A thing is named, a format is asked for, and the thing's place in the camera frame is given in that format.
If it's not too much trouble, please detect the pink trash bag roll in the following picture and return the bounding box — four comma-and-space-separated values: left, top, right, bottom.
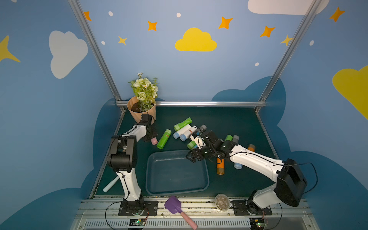
150, 138, 158, 145

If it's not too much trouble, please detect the green trash bag roll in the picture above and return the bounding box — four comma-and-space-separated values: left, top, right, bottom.
156, 129, 172, 149

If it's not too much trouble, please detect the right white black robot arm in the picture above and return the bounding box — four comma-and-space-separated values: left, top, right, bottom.
186, 130, 307, 215

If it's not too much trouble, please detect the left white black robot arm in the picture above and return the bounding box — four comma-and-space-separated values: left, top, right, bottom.
108, 114, 155, 202

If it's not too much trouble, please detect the orange trash bag roll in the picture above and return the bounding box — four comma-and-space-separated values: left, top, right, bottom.
217, 158, 225, 175
247, 144, 255, 152

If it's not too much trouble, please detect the grey roll on right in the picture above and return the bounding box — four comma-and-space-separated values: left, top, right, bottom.
232, 135, 240, 145

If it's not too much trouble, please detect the white roll blue end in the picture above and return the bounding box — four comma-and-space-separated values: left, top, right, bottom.
234, 163, 243, 170

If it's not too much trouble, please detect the dark grey trash bag roll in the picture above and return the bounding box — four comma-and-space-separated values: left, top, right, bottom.
199, 125, 207, 132

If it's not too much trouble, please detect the white blue trash bag roll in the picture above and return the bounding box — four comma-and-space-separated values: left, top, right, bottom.
172, 124, 191, 139

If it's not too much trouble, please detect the teal plastic storage box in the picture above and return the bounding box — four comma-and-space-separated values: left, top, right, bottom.
146, 150, 209, 196

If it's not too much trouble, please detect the beige flower pot with plant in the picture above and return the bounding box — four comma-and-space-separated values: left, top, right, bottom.
127, 72, 158, 124

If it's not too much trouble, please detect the round clear lid dish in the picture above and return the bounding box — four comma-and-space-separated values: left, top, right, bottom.
215, 194, 231, 211

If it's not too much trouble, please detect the light blue toy shovel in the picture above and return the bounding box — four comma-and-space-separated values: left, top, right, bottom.
103, 176, 120, 193

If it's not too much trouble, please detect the right circuit board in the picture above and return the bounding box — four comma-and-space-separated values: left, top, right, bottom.
250, 218, 267, 230

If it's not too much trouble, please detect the circuit board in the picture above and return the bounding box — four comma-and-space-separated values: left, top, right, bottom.
250, 218, 267, 230
129, 219, 146, 227

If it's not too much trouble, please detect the left circuit board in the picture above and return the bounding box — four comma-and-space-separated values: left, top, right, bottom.
129, 219, 146, 227

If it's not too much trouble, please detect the aluminium frame rail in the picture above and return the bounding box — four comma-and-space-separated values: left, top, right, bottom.
116, 100, 267, 107

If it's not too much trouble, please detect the purple toy shovel pink handle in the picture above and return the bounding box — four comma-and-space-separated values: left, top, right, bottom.
164, 195, 198, 230

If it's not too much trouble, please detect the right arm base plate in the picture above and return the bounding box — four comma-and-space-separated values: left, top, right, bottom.
231, 200, 272, 216

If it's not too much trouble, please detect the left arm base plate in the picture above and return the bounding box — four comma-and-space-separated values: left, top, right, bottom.
118, 200, 158, 217

